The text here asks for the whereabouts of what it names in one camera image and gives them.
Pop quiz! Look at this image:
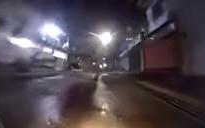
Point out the building with lit signs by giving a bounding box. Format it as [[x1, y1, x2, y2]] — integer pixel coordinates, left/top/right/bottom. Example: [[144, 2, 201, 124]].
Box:
[[0, 20, 71, 73]]

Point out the dark vehicle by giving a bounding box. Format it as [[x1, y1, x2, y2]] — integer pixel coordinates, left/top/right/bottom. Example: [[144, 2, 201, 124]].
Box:
[[67, 60, 83, 71]]

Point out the street lamp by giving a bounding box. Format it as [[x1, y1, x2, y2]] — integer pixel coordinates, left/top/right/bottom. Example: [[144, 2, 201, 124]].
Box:
[[88, 30, 114, 70]]

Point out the row of buildings with shutters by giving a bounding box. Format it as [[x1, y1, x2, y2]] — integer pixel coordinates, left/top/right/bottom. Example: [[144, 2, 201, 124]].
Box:
[[113, 0, 205, 76]]

